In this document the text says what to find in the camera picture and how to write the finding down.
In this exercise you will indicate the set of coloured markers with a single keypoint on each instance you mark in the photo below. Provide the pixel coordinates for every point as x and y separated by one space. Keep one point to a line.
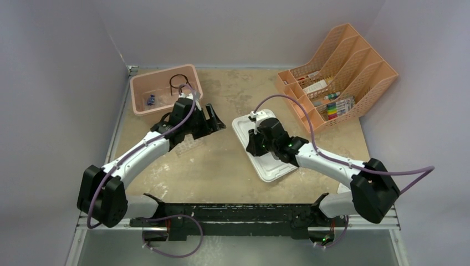
339 107

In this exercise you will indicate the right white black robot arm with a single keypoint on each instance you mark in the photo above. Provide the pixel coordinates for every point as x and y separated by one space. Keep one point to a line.
372 191

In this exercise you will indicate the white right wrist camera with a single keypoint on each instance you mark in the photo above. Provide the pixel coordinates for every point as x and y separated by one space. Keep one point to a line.
259 116

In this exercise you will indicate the aluminium rail frame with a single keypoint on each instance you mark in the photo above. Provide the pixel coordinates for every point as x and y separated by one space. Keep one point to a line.
177 221

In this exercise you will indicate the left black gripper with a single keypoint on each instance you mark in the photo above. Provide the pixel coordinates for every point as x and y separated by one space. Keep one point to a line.
209 125

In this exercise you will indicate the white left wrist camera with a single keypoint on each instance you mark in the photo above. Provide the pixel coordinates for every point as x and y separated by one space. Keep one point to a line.
192 96

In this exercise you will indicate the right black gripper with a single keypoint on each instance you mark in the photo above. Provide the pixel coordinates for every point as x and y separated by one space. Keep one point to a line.
253 147

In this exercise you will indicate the pink plastic bin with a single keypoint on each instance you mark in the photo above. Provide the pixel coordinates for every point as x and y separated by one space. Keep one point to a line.
164 85

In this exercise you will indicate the clear well plate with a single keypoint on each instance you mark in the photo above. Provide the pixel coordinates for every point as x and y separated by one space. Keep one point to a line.
188 144

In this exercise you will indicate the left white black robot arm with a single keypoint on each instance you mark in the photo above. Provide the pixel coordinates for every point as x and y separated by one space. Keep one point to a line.
102 195

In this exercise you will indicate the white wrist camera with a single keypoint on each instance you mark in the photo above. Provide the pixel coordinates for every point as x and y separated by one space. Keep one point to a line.
259 116
192 96

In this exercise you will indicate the white plastic bin lid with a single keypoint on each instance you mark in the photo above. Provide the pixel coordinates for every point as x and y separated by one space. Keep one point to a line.
268 167

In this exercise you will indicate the blue capped clear syringe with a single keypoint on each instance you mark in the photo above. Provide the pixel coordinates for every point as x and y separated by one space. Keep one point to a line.
151 100

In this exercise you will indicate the orange mesh file organizer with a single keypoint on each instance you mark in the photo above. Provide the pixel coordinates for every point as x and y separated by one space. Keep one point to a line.
344 65

